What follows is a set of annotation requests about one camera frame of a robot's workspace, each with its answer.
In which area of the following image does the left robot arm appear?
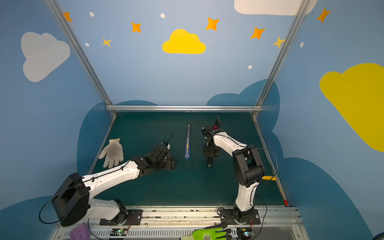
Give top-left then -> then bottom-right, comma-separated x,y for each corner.
51,142 -> 176,227

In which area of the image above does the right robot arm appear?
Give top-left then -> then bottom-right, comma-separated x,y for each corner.
202,124 -> 265,223

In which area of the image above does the white knit glove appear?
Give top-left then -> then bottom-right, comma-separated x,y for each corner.
98,138 -> 124,169

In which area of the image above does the yellow plastic scoop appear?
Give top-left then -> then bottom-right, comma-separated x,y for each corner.
262,176 -> 277,181

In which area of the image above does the green black work glove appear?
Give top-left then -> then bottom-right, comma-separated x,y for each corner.
180,223 -> 232,240

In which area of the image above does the purple cloth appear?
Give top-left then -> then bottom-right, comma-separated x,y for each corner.
70,223 -> 91,240

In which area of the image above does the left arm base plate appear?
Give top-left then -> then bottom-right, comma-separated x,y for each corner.
100,209 -> 143,226

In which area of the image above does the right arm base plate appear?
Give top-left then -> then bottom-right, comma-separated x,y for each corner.
217,208 -> 261,225

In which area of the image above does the aluminium rail frame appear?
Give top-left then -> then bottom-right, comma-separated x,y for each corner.
46,1 -> 312,117

